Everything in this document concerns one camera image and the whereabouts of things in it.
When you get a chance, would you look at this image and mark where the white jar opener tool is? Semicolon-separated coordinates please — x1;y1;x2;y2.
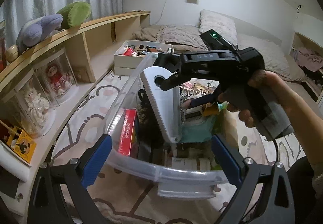
140;66;182;144

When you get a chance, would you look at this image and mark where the right forearm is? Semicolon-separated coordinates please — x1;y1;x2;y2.
282;95;323;199

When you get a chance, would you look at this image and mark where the right hand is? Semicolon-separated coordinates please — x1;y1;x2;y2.
217;69;300;129

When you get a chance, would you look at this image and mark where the beige quilted pillow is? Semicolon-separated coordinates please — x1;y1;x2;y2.
237;33;305;83

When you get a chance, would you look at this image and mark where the fluffy white pillow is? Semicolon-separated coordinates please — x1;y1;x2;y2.
199;9;238;45

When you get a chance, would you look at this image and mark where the clear plastic storage bin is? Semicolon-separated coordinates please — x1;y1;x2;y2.
104;53;228;200

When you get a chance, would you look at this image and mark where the white labelled bottle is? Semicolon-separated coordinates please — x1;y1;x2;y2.
165;157;211;172

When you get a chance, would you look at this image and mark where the green patterned packet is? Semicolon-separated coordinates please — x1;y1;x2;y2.
180;115;216;143

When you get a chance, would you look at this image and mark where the yellow box with black figure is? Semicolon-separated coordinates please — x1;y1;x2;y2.
4;126;37;163

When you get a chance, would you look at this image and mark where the beige blanket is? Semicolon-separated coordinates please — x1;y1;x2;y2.
133;25;208;53

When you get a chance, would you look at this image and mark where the side shelf with clothes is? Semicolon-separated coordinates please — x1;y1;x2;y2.
290;32;322;104

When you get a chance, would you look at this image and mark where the white doll in case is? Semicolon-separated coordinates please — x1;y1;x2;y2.
2;70;56;138

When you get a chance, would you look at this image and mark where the red book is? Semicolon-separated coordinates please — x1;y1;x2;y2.
118;109;138;158

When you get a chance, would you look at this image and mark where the red dressed doll in case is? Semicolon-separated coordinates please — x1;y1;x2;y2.
33;47;78;107

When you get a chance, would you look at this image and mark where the white shoe box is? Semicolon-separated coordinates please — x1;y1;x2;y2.
114;40;174;76

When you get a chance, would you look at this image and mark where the wooden headboard shelf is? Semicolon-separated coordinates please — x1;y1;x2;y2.
0;10;151;91

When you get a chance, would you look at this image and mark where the purple plush toy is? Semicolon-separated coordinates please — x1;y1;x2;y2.
16;14;63;56

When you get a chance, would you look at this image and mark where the green plush toy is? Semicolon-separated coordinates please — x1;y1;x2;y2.
58;1;91;30

